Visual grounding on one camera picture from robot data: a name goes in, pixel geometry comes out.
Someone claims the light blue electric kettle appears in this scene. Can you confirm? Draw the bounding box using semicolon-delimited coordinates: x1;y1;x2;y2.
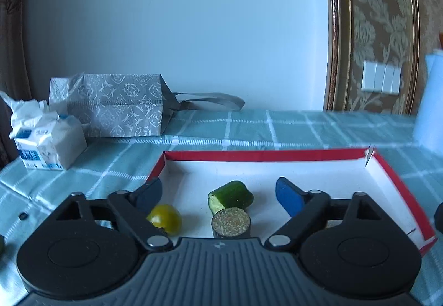
413;49;443;151

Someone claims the silver patterned gift bag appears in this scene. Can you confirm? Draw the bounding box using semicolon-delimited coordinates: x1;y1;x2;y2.
48;73;246;138

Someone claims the green checked tablecloth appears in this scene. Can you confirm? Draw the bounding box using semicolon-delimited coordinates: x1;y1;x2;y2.
0;109;443;306

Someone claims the red shallow cardboard box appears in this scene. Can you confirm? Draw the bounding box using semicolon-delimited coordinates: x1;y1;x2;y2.
147;147;438;256

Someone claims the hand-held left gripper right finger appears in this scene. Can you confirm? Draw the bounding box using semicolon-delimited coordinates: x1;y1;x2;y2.
265;177;392;253

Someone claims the brown curtain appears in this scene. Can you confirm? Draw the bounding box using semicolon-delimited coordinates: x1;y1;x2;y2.
0;0;33;170

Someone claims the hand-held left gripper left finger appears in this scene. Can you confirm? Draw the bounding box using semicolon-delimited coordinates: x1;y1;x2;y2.
52;177;174;251

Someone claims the dark cylinder with speckled end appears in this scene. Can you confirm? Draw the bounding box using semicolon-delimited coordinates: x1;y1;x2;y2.
211;208;252;239

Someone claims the small yellow-green tomato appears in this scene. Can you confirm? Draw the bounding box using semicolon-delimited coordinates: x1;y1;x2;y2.
146;204;182;236

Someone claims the white tissue pack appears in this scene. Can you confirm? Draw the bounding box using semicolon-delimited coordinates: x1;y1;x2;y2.
0;91;88;171

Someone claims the white wall switch panel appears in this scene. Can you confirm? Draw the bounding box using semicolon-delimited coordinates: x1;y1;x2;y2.
361;61;402;95

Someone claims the small green cucumber piece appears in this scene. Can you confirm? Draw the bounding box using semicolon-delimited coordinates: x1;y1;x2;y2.
208;181;254;216

